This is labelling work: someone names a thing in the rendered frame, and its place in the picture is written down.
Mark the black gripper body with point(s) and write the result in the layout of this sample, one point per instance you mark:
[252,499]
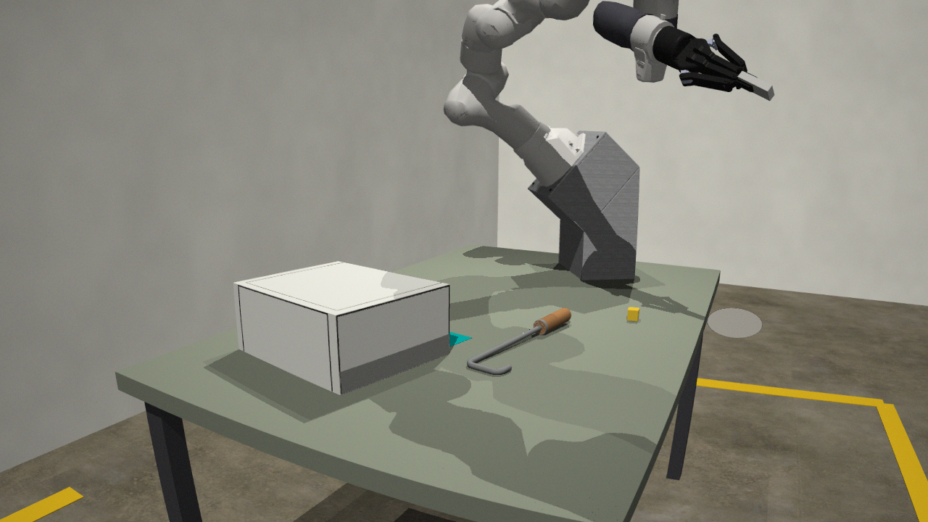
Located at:
[671,46]

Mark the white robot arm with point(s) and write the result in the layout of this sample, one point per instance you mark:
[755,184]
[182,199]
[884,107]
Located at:
[472,100]

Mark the teal square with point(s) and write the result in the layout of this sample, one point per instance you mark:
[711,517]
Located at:
[455,338]

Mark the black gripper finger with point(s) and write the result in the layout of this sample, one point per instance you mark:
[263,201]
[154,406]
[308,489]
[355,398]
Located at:
[720,78]
[734,60]

